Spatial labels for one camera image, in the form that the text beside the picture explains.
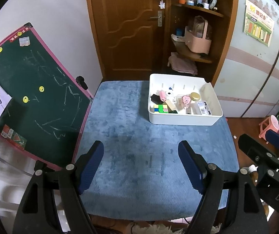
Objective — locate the brown wooden door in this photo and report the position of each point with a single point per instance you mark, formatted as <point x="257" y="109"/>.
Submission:
<point x="128" y="44"/>

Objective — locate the white digital camera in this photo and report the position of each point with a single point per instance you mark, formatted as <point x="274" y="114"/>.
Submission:
<point x="174" y="98"/>

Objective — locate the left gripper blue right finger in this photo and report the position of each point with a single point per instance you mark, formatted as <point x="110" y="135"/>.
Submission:
<point x="194" y="165"/>

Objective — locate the folded pink cloth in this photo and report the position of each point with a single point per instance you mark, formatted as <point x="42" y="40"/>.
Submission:
<point x="182" y="65"/>

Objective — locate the pink plastic stool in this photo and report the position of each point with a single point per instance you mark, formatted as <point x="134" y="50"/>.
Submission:
<point x="270" y="123"/>

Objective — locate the clear plastic card box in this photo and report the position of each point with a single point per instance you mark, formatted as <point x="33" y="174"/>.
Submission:
<point x="204" y="108"/>

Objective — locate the metal door handle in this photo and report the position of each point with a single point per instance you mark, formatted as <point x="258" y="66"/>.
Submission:
<point x="158" y="18"/>

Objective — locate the blue fuzzy table cloth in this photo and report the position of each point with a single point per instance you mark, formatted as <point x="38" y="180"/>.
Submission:
<point x="141" y="176"/>

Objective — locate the round gold compact case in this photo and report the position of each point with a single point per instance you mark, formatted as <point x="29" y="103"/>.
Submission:
<point x="195" y="96"/>

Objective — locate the colourful rubiks cube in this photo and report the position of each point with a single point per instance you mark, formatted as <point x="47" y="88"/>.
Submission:
<point x="160" y="108"/>

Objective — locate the green chalkboard pink frame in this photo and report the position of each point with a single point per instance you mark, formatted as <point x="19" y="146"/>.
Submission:
<point x="48" y="108"/>

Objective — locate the wooden corner shelf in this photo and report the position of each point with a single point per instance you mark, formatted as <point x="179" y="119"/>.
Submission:
<point x="222" y="23"/>

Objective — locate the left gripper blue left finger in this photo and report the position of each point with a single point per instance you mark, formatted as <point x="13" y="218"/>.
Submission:
<point x="87" y="165"/>

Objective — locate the pink correction tape dispenser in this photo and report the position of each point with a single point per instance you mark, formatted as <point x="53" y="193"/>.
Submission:
<point x="185" y="101"/>

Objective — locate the black charger plug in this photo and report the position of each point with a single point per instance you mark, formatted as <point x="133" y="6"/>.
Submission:
<point x="155" y="99"/>

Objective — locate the wall calendar poster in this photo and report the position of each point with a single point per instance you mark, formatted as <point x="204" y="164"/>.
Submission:
<point x="258" y="24"/>

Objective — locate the white plastic storage bin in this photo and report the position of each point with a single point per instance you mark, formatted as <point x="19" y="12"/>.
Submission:
<point x="184" y="85"/>

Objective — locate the beige small block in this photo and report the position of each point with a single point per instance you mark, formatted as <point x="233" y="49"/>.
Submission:
<point x="170" y="105"/>

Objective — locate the pink basket with handle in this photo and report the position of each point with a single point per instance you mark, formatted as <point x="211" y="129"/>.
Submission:
<point x="198" y="35"/>

